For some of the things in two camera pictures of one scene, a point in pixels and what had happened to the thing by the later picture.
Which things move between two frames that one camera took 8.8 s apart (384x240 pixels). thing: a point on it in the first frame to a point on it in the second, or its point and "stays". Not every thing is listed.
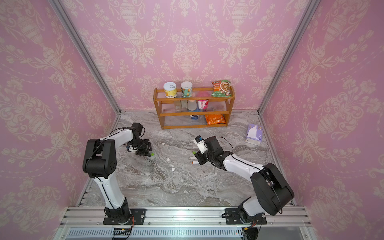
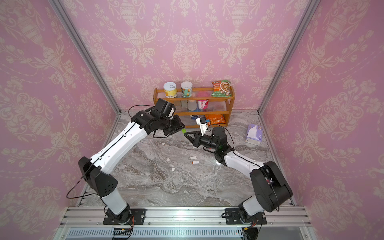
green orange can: x=186 y=89 stays
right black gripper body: x=207 y=156 to x=205 y=142
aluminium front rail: x=88 y=215 stays
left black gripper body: x=144 y=146 to x=175 y=125
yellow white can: x=170 y=89 stays
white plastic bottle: x=192 y=105 stays
